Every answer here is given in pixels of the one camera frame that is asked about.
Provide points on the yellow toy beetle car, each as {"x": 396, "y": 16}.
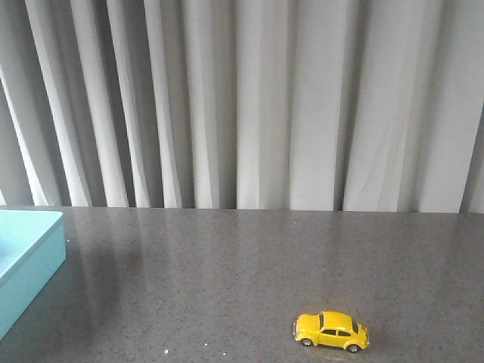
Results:
{"x": 331, "y": 329}

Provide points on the light blue box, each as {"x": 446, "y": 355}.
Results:
{"x": 33, "y": 248}

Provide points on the grey pleated curtain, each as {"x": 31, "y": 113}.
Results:
{"x": 305, "y": 105}

